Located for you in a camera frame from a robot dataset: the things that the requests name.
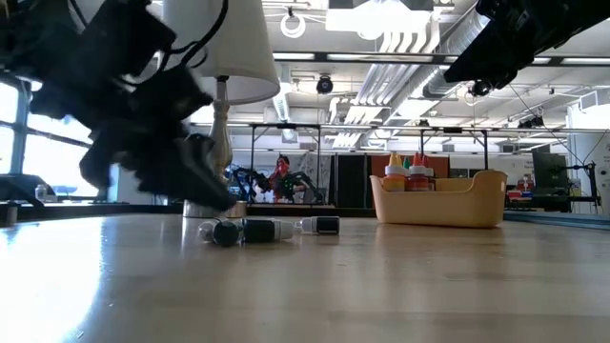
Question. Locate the white ceiling light fixture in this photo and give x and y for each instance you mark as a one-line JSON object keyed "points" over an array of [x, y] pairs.
{"points": [[376, 20]]}

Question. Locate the black ceiling dome camera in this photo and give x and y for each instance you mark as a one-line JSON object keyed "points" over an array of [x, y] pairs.
{"points": [[325, 85]]}

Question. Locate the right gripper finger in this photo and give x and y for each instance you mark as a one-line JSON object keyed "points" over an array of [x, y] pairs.
{"points": [[495, 54]]}

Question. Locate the black equipment stand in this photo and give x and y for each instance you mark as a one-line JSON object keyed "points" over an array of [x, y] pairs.
{"points": [[593, 186]]}

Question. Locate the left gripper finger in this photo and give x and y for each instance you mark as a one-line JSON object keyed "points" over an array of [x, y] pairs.
{"points": [[112, 152], [190, 176]]}

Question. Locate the large window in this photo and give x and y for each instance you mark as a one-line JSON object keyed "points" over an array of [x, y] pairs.
{"points": [[47, 157]]}

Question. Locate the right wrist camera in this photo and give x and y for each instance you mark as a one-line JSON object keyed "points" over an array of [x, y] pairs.
{"points": [[480, 88]]}

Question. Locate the dark background monitor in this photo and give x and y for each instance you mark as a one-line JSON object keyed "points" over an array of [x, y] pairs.
{"points": [[550, 171]]}

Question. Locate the silver ventilation duct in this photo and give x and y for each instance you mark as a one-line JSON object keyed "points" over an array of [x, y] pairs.
{"points": [[438, 88]]}

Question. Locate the black aluminium table frame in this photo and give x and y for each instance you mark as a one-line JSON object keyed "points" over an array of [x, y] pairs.
{"points": [[71, 209]]}

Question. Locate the white shade silver table lamp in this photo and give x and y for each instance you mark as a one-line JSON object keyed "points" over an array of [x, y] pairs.
{"points": [[243, 47]]}

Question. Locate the person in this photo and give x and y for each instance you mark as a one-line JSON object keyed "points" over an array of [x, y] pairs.
{"points": [[282, 178]]}

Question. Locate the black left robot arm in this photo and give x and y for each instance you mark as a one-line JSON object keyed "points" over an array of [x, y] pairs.
{"points": [[119, 38]]}

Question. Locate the small green food coloring bottle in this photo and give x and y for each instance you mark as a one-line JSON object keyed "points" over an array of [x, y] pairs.
{"points": [[226, 233]]}

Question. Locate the yellow plastic basket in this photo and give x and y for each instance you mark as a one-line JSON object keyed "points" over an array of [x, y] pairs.
{"points": [[443, 207]]}

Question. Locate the background black robot arm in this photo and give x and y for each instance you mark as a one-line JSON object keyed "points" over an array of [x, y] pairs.
{"points": [[252, 181], [307, 183]]}

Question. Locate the orange-capped red coloring bottle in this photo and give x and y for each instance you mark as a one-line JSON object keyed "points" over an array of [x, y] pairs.
{"points": [[418, 178]]}

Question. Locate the small clear bottle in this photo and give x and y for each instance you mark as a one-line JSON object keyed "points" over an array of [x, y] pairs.
{"points": [[41, 193]]}

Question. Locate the black partition panel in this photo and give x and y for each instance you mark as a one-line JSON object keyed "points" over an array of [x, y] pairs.
{"points": [[350, 178]]}

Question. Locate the gray side table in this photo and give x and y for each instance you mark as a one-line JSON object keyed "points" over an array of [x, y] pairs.
{"points": [[562, 220]]}

